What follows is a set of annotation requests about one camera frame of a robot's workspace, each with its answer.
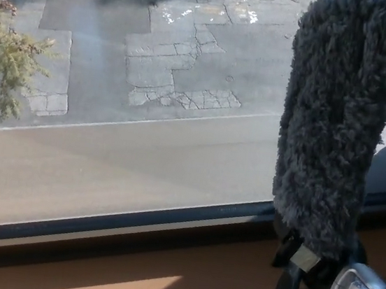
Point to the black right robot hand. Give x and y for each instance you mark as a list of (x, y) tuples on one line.
[(321, 276)]

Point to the grey fluffy microfibre duster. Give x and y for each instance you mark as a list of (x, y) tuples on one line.
[(337, 116)]

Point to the light wooden window sill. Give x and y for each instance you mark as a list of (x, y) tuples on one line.
[(127, 277)]

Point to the leafy green street tree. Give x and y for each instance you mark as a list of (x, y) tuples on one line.
[(3, 57)]

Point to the dark brown window frame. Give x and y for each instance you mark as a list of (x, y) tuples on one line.
[(99, 221)]

